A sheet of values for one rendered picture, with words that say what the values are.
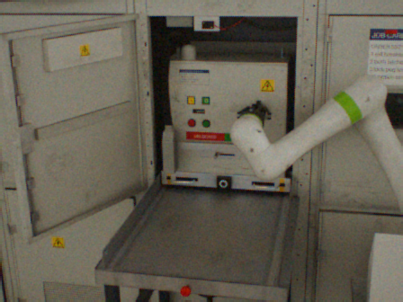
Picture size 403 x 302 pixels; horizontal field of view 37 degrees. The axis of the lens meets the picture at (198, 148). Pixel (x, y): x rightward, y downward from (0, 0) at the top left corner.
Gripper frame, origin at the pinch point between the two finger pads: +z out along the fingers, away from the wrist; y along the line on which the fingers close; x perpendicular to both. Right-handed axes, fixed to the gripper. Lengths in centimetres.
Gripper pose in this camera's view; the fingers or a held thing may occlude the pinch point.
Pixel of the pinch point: (257, 106)
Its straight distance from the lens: 232.9
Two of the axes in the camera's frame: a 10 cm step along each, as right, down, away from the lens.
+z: 2.0, -3.3, 9.2
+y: 9.8, 0.4, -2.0
